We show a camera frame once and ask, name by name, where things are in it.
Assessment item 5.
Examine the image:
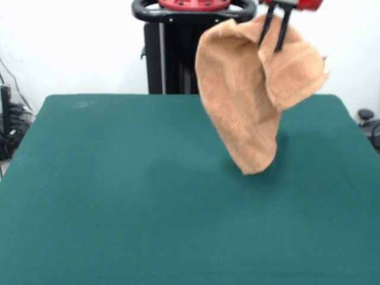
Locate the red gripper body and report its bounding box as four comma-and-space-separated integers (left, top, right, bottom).
261, 0, 324, 12

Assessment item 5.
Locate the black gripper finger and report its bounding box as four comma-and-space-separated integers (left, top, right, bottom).
274, 7, 292, 53
258, 4, 277, 47

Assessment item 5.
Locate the dark green table cloth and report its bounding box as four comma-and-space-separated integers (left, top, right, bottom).
0, 93, 380, 285

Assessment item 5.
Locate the black cable bundle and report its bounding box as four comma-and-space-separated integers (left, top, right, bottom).
0, 102, 37, 163

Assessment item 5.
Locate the black robot pedestal with handle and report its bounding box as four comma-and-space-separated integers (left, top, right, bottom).
132, 0, 256, 95

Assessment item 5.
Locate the tan terry towel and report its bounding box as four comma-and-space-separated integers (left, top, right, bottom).
195, 14, 331, 176

